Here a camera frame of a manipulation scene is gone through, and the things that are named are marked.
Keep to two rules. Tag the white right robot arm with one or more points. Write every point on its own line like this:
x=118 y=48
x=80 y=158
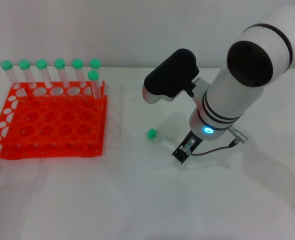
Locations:
x=237 y=95

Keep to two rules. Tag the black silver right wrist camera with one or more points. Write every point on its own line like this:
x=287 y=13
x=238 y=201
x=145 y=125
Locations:
x=170 y=75

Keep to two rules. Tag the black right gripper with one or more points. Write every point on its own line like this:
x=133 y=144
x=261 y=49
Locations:
x=197 y=141

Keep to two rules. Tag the orange plastic test tube rack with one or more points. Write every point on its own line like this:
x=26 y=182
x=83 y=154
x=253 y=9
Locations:
x=62 y=117

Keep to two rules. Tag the green-capped clear test tube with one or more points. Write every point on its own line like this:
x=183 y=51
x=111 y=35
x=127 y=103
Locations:
x=6 y=65
x=41 y=64
x=77 y=63
x=24 y=64
x=59 y=63
x=152 y=133
x=95 y=63
x=93 y=75

